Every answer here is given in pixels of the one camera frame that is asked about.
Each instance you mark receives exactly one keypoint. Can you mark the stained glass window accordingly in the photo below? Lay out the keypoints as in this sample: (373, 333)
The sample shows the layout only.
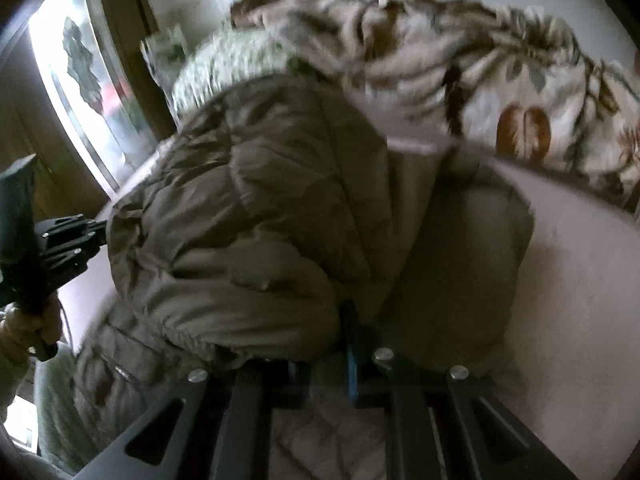
(88, 88)

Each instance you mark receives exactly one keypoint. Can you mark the green white checkered pillow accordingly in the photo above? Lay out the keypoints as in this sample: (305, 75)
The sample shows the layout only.
(227, 57)

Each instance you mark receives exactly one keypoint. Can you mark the grey left sleeve forearm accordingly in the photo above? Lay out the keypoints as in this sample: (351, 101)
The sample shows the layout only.
(65, 443)

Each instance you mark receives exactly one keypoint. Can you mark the left hand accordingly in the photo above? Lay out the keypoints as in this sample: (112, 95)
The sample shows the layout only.
(20, 332)

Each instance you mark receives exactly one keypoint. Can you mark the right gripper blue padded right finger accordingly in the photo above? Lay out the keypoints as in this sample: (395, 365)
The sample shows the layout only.
(445, 425)

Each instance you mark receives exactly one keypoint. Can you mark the leaf print blanket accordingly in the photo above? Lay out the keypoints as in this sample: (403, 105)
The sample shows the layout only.
(513, 81)

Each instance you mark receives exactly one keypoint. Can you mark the olive puffer jacket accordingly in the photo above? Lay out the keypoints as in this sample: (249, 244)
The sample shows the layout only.
(277, 213)

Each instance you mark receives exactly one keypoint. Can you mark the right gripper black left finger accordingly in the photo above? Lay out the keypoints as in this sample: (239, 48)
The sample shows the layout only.
(212, 425)

